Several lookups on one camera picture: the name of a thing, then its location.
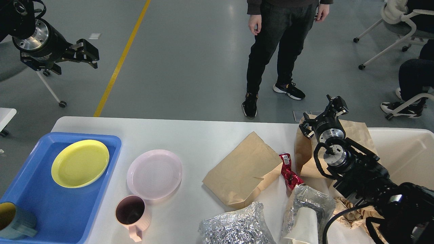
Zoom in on foil bag with paper cup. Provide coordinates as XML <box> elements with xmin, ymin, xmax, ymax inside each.
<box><xmin>280</xmin><ymin>184</ymin><xmax>335</xmax><ymax>244</ymax></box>

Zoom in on flat brown paper bag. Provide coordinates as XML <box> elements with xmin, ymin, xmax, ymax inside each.
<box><xmin>202</xmin><ymin>132</ymin><xmax>283</xmax><ymax>209</ymax></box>

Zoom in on upright brown paper bag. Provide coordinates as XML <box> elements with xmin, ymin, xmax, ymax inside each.
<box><xmin>294</xmin><ymin>119</ymin><xmax>378</xmax><ymax>179</ymax></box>

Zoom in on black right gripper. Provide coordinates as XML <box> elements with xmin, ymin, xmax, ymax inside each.
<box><xmin>299</xmin><ymin>95</ymin><xmax>349</xmax><ymax>143</ymax></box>

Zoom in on white side table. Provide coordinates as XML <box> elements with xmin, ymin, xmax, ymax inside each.
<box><xmin>0</xmin><ymin>107</ymin><xmax>17</xmax><ymax>137</ymax></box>

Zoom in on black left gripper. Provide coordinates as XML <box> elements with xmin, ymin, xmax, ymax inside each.
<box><xmin>13</xmin><ymin>19</ymin><xmax>100</xmax><ymax>75</ymax></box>

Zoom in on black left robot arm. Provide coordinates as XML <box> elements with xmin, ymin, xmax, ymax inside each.
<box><xmin>0</xmin><ymin>0</ymin><xmax>100</xmax><ymax>76</ymax></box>

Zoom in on red foil wrapper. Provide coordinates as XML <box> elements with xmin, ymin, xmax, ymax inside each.
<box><xmin>279</xmin><ymin>153</ymin><xmax>305</xmax><ymax>191</ymax></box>

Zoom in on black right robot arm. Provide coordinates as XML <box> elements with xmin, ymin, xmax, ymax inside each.
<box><xmin>299</xmin><ymin>95</ymin><xmax>434</xmax><ymax>244</ymax></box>

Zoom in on pink plate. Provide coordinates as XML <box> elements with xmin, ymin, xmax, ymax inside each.
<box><xmin>126</xmin><ymin>149</ymin><xmax>183</xmax><ymax>200</ymax></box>

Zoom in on grey office chair left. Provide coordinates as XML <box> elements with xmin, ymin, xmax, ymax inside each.
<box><xmin>0</xmin><ymin>39</ymin><xmax>67</xmax><ymax>108</ymax></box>

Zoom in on crumpled brown paper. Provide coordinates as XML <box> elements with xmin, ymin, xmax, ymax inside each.
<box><xmin>333</xmin><ymin>197</ymin><xmax>383</xmax><ymax>237</ymax></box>

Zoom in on teal mug yellow inside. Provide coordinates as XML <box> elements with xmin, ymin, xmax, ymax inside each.
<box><xmin>0</xmin><ymin>201</ymin><xmax>38</xmax><ymax>240</ymax></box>

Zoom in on pink ribbed mug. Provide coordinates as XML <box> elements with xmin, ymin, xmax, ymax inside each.
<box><xmin>115</xmin><ymin>195</ymin><xmax>152</xmax><ymax>242</ymax></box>

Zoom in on blue plastic tray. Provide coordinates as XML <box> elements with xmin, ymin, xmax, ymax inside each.
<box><xmin>1</xmin><ymin>132</ymin><xmax>121</xmax><ymax>244</ymax></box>

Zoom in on walking person dark clothes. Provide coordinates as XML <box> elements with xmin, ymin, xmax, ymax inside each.
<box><xmin>242</xmin><ymin>0</ymin><xmax>333</xmax><ymax>118</ymax></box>

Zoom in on white plastic bin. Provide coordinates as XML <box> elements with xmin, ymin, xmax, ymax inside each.
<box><xmin>368</xmin><ymin>127</ymin><xmax>434</xmax><ymax>190</ymax></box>

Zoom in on yellow plate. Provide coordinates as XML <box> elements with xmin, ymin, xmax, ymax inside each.
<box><xmin>51</xmin><ymin>139</ymin><xmax>110</xmax><ymax>188</ymax></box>

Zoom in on crumpled aluminium foil bag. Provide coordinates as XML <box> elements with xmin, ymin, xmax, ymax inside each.
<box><xmin>198</xmin><ymin>201</ymin><xmax>276</xmax><ymax>244</ymax></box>

